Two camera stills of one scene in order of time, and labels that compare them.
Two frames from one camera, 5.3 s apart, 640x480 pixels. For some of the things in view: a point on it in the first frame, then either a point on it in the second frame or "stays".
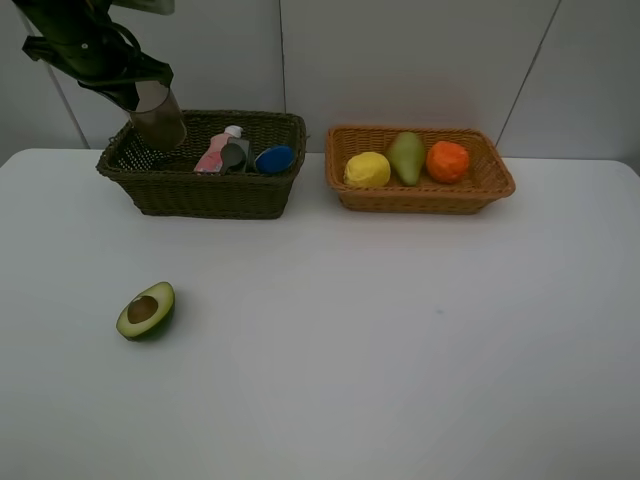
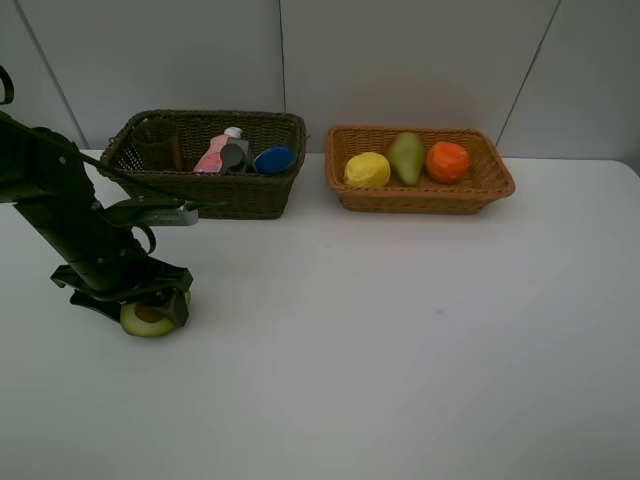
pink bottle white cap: [211, 161] stays
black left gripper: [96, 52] to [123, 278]
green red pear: [406, 155] stays
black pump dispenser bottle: [234, 156] stays
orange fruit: [446, 161] stays
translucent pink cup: [157, 122] to [158, 145]
